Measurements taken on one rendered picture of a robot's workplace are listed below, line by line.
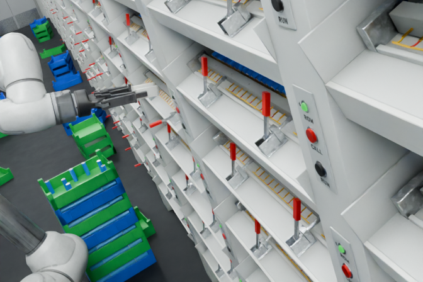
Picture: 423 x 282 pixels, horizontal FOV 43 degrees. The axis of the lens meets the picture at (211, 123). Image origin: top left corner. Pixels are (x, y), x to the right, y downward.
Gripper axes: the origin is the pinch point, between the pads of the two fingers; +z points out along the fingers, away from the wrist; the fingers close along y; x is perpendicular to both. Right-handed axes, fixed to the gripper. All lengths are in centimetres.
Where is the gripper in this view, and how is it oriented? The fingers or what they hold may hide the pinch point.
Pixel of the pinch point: (145, 90)
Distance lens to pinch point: 157.9
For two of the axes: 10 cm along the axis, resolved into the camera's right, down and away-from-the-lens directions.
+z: 9.3, -2.1, 2.9
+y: -3.5, -3.0, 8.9
